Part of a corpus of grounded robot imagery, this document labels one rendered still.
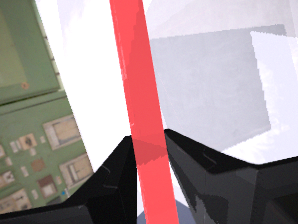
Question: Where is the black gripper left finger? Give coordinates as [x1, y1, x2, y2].
[0, 135, 137, 224]

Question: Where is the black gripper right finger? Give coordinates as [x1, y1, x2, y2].
[164, 129, 298, 224]

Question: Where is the red square lid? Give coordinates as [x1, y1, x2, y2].
[109, 0, 179, 224]

